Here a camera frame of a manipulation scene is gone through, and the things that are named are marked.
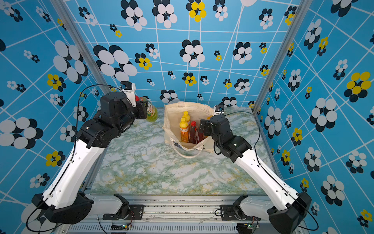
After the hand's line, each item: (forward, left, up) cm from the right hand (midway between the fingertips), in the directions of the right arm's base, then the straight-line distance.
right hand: (212, 120), depth 72 cm
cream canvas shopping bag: (+15, +22, -11) cm, 29 cm away
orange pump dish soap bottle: (+12, 0, -12) cm, 17 cm away
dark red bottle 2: (+5, +5, -21) cm, 22 cm away
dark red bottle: (+6, +10, -19) cm, 22 cm away
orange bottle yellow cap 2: (+6, +15, -16) cm, 23 cm away
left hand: (0, +29, +14) cm, 32 cm away
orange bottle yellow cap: (+12, +13, -10) cm, 20 cm away
